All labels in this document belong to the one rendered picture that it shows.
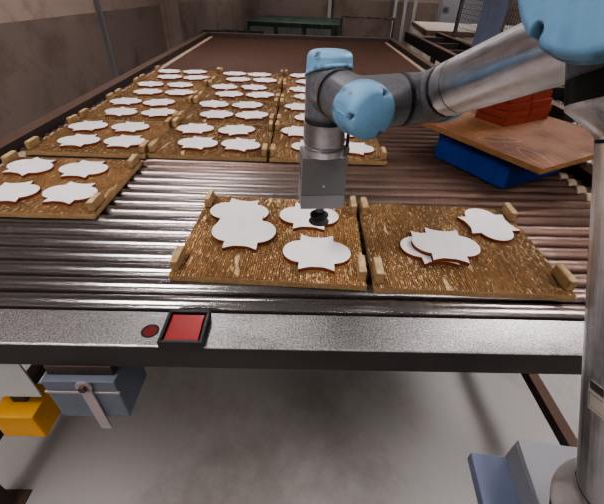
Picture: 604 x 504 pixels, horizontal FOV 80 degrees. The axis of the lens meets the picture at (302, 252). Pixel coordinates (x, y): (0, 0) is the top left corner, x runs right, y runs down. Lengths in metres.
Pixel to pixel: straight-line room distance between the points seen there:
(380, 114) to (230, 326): 0.44
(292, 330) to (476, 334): 0.34
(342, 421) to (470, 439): 0.50
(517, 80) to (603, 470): 0.36
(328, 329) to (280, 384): 1.04
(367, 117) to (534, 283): 0.54
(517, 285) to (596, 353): 0.60
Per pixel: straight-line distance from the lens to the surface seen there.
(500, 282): 0.87
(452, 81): 0.55
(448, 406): 1.79
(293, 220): 0.92
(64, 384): 0.83
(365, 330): 0.70
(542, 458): 0.66
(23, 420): 1.00
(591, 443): 0.32
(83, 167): 1.34
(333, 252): 0.81
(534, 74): 0.47
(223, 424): 1.64
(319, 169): 0.68
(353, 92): 0.53
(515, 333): 0.80
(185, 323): 0.70
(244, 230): 0.87
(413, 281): 0.79
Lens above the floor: 1.43
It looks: 37 degrees down
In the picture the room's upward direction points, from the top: 2 degrees clockwise
